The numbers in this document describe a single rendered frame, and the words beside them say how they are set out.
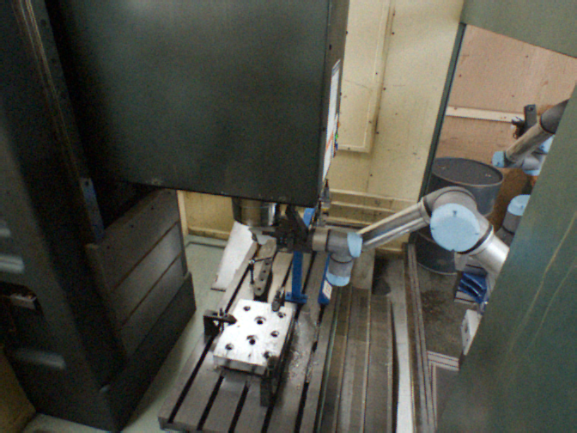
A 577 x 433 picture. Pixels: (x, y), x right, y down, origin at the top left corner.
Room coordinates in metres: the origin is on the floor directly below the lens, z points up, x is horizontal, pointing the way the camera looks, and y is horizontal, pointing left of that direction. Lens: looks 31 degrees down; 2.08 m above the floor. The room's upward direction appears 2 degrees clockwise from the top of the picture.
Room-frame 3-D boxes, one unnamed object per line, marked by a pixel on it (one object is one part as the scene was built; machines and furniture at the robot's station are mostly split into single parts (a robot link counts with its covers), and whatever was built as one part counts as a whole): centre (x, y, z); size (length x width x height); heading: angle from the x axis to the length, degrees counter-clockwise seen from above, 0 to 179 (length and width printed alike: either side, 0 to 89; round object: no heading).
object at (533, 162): (1.62, -1.10, 1.46); 0.11 x 0.08 x 0.11; 87
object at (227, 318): (1.05, 0.25, 0.97); 0.13 x 0.03 x 0.15; 78
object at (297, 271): (1.27, -0.05, 1.05); 0.10 x 0.05 x 0.30; 78
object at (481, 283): (1.29, -0.83, 0.98); 0.09 x 0.09 x 0.09; 73
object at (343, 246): (0.99, -0.18, 1.40); 0.11 x 0.08 x 0.09; 78
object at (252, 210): (1.04, 0.10, 1.52); 0.16 x 0.16 x 0.12
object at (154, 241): (1.14, 0.54, 1.16); 0.48 x 0.05 x 0.51; 168
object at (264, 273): (1.34, 0.11, 0.93); 0.26 x 0.05 x 0.06; 173
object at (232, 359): (1.00, 0.11, 0.97); 0.29 x 0.23 x 0.05; 168
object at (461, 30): (1.91, -0.75, 1.40); 0.04 x 0.04 x 1.20; 78
